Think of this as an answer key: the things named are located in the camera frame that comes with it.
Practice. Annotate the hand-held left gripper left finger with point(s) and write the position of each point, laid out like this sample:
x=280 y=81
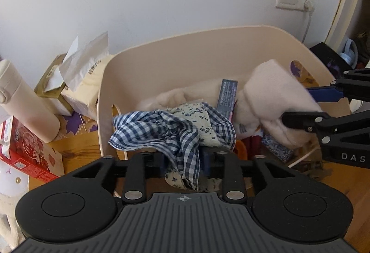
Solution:
x=161 y=162

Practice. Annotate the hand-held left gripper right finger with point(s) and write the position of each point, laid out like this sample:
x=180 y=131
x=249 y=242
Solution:
x=206 y=160

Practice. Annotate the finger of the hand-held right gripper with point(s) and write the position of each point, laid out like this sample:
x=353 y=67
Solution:
x=326 y=94
x=303 y=120

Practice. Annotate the blue gingham floral cloth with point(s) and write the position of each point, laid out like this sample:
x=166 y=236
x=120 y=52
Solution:
x=162 y=128

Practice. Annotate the pink fleece cloth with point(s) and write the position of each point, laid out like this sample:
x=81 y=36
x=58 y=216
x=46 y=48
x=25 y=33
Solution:
x=274 y=91

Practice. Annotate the beige plastic storage bin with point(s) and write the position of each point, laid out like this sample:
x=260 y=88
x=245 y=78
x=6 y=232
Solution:
x=188 y=62

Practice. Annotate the wooden desktop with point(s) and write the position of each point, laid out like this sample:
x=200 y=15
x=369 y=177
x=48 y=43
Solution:
x=78 y=157

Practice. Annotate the black box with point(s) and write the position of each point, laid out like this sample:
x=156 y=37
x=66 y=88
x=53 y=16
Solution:
x=326 y=59

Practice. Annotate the blue patterned packet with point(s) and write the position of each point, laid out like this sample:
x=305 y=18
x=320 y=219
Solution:
x=277 y=147

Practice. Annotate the light blue headphones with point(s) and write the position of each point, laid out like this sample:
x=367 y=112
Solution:
x=348 y=53

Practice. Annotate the dark grey-blue packet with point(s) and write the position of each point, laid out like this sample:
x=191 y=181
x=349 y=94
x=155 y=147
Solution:
x=227 y=96

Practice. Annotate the beige plush cloth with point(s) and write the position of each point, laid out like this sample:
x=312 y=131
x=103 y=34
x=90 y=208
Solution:
x=179 y=96

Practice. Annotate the cream tissue pack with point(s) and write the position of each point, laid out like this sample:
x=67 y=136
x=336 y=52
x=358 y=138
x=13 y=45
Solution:
x=86 y=91

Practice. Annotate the white tissue sheet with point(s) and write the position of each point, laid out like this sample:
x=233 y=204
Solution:
x=83 y=59

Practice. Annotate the red cardboard box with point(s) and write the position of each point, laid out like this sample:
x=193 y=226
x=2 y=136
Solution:
x=29 y=151

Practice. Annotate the gold cardboard box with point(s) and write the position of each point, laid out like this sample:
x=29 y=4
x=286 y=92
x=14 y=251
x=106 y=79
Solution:
x=49 y=82

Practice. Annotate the white thermos bottle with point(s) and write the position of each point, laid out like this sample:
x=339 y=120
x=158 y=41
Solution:
x=26 y=102

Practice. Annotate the white cloth bag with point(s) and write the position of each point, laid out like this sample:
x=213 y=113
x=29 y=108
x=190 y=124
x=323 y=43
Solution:
x=10 y=201

